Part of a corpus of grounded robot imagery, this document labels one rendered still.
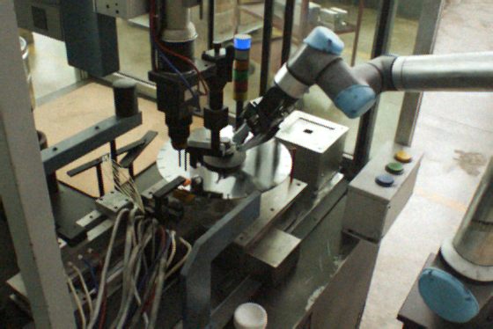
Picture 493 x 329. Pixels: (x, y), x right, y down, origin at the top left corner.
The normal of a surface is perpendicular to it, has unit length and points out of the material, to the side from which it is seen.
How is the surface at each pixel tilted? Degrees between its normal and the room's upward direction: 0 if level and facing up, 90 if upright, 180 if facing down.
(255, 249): 0
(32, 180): 90
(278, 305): 0
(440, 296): 98
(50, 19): 90
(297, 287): 0
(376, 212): 90
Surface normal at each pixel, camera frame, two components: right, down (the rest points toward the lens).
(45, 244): 0.81, 0.32
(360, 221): -0.58, 0.40
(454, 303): -0.75, 0.43
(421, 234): 0.03, -0.86
